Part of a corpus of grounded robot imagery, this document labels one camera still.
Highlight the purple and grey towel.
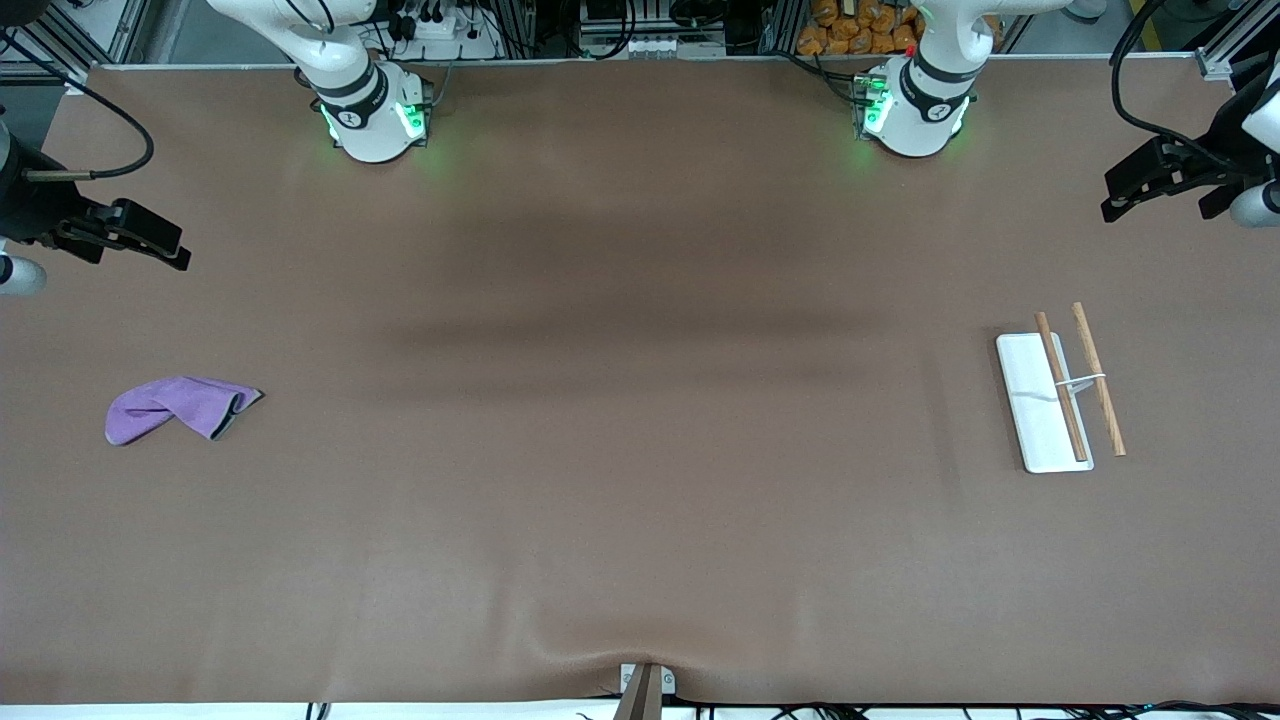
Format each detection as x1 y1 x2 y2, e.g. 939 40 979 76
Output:
105 376 264 447

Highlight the white rack with wooden bars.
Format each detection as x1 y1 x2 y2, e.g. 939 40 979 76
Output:
996 302 1128 474

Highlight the orange snack bags pile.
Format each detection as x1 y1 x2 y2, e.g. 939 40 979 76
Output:
797 0 926 57

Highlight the white power strip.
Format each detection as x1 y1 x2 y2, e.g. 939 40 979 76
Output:
393 0 503 61

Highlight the black and white electronics box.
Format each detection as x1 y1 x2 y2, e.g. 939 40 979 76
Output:
575 0 731 59

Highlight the brown table mat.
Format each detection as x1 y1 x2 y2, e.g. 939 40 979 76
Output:
0 60 1280 707

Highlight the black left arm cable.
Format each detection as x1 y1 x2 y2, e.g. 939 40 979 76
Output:
1109 0 1241 177

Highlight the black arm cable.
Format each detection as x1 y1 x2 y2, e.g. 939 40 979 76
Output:
0 30 157 183
1109 0 1241 177

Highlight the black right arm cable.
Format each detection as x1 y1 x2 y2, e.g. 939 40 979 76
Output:
0 30 157 183

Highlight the aluminium frame profile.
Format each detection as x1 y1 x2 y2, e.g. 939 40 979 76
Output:
0 0 151 83
1195 0 1280 83

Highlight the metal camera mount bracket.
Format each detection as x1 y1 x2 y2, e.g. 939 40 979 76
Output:
612 662 677 720

